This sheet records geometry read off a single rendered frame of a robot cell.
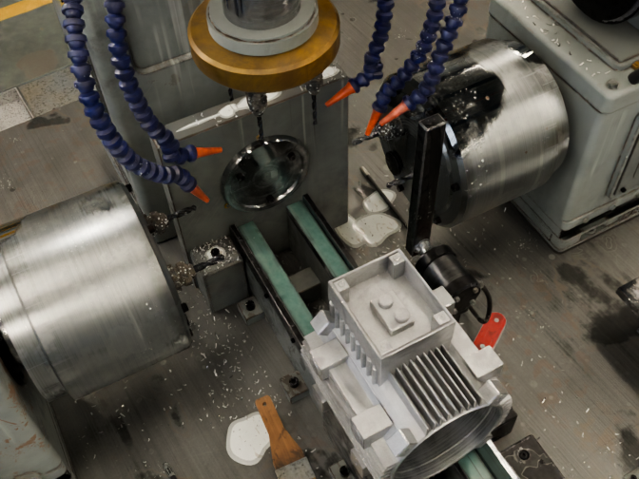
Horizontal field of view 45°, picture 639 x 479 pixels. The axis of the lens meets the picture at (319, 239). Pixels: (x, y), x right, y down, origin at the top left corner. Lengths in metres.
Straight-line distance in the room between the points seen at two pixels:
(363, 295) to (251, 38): 0.33
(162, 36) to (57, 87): 1.26
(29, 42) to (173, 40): 2.21
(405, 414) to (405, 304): 0.13
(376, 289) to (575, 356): 0.46
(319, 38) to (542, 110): 0.38
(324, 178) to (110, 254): 0.45
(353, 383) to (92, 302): 0.32
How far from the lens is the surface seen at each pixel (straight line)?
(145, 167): 0.92
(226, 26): 0.90
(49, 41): 3.30
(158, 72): 1.16
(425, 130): 0.93
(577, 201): 1.32
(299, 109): 1.14
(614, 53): 1.20
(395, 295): 0.92
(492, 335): 1.27
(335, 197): 1.33
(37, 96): 2.37
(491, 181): 1.12
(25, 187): 1.58
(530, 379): 1.26
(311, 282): 1.27
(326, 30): 0.92
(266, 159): 1.17
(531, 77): 1.16
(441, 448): 1.03
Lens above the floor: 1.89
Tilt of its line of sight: 52 degrees down
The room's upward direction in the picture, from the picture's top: 3 degrees counter-clockwise
